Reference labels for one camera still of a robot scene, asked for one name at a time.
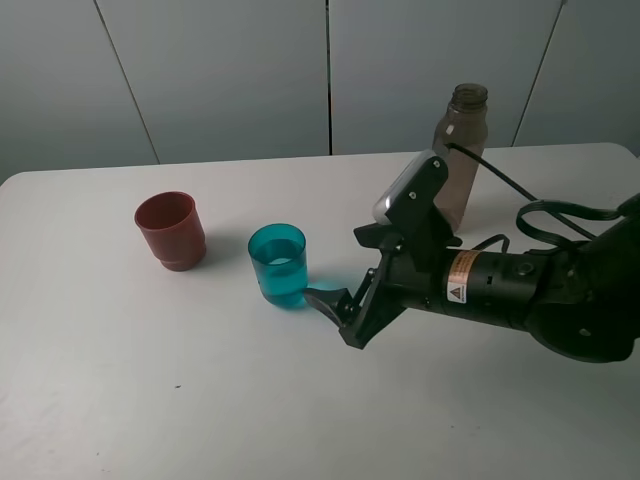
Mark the red plastic cup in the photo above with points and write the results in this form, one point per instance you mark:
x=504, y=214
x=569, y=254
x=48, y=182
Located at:
x=171, y=226

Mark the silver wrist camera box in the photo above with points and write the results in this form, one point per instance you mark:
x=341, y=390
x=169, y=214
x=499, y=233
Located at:
x=421, y=179

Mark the smoky clear plastic bottle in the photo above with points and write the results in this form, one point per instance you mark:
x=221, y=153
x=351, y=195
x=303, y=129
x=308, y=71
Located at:
x=464, y=123

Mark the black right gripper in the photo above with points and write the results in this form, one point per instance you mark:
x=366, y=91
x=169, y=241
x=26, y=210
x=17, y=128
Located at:
x=485, y=287

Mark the teal translucent plastic cup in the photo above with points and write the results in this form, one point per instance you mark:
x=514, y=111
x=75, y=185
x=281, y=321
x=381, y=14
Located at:
x=278, y=256

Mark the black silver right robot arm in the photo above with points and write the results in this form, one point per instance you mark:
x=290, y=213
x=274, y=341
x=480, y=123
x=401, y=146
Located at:
x=579, y=299

